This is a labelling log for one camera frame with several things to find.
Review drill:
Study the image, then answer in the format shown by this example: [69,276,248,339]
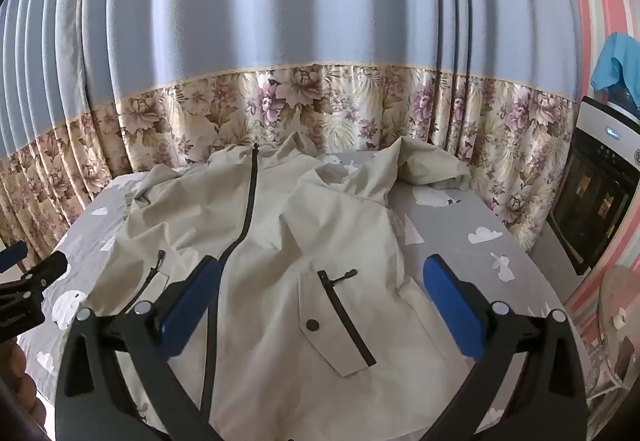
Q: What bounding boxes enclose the water dispenser bottle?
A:
[605,78,640,119]

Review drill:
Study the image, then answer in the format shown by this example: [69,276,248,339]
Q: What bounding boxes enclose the beige zip jacket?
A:
[97,130,473,441]

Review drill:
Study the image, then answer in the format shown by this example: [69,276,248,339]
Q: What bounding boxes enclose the blue cloth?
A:
[590,32,640,94]

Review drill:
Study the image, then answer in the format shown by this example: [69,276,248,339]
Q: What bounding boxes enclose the person's left hand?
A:
[7,336,47,428]

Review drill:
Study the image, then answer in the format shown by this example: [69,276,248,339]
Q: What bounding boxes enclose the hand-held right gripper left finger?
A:
[55,255,225,441]

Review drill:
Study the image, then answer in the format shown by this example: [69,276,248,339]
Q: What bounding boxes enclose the white standing fan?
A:
[582,263,640,402]

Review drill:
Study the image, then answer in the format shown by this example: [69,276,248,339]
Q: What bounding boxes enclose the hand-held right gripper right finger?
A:
[422,253,589,441]

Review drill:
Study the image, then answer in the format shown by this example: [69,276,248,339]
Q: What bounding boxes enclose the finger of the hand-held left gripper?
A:
[19,250,69,295]
[0,242,29,273]

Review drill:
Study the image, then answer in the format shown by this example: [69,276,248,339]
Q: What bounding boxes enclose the black and white oven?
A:
[545,96,640,277]

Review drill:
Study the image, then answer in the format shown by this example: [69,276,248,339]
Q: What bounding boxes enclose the grey animal print bed sheet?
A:
[20,148,591,441]

